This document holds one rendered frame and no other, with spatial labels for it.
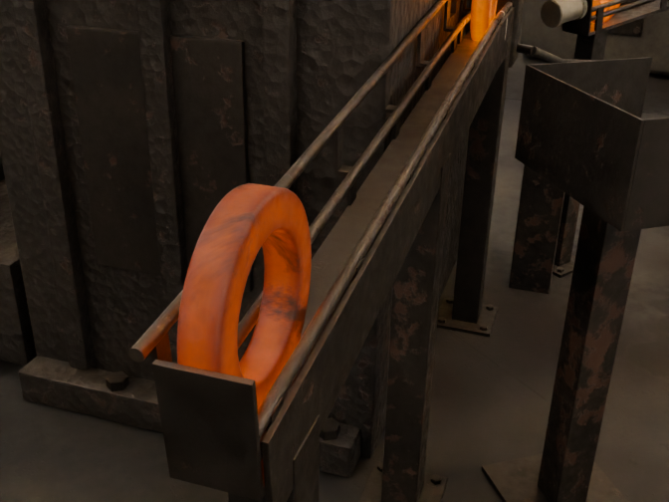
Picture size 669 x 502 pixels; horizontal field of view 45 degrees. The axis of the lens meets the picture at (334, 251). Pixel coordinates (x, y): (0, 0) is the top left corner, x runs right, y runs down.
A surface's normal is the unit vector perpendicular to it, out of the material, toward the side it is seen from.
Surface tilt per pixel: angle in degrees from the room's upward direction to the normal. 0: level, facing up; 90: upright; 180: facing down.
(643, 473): 0
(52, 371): 0
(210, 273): 48
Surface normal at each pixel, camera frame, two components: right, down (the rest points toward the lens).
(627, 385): 0.01, -0.89
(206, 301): -0.26, -0.10
